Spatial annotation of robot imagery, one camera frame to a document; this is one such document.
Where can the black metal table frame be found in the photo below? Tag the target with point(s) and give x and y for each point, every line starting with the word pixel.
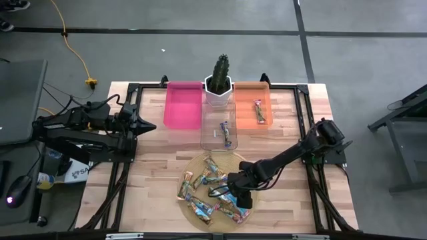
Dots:
pixel 283 87

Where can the dark grey laptop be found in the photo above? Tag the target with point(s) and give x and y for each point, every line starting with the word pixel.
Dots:
pixel 20 100

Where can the grey desk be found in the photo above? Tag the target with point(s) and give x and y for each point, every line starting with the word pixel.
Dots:
pixel 13 216

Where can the white printed box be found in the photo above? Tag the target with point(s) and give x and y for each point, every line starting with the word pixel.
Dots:
pixel 78 173

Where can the round woven straw placemat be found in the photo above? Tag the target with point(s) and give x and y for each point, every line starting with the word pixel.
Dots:
pixel 200 160

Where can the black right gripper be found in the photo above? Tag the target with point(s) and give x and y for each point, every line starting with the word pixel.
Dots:
pixel 243 198

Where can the person's shoe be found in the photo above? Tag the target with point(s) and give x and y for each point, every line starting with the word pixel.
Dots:
pixel 16 5
pixel 5 25

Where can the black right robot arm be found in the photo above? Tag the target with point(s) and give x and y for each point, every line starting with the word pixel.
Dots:
pixel 287 155

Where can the black computer mouse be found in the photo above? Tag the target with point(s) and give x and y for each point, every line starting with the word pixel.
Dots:
pixel 18 191

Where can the silver metal bracket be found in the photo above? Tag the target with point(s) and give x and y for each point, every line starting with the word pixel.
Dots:
pixel 125 236
pixel 310 237

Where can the red-ended granola bar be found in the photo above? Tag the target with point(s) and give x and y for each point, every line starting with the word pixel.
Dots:
pixel 259 112
pixel 227 213

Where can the black caster wheel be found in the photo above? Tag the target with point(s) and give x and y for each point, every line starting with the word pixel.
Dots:
pixel 42 221

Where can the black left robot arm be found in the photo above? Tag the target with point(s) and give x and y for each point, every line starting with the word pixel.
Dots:
pixel 83 116

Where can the small plastic bottle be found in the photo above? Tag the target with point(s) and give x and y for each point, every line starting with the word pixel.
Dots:
pixel 45 180

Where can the orange plastic bin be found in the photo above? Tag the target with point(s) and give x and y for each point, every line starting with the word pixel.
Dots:
pixel 245 115

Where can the black side table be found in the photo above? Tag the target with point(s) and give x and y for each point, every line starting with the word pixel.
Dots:
pixel 397 115

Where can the purple Chewy granola bar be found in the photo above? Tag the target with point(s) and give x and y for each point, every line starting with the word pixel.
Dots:
pixel 225 133

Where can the white hexagonal plant pot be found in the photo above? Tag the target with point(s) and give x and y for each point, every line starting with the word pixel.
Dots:
pixel 218 99

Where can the green orange-ended granola bar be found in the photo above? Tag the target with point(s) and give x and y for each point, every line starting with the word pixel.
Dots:
pixel 185 186
pixel 200 215

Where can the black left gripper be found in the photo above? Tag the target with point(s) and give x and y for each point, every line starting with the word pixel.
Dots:
pixel 132 125

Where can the clear plastic bin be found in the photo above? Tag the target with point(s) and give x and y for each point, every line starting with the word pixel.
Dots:
pixel 210 140

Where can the pink plastic bin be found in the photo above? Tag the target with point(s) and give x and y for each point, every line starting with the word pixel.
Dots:
pixel 183 106

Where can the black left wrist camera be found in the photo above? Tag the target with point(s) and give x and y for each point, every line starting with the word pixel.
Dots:
pixel 127 108

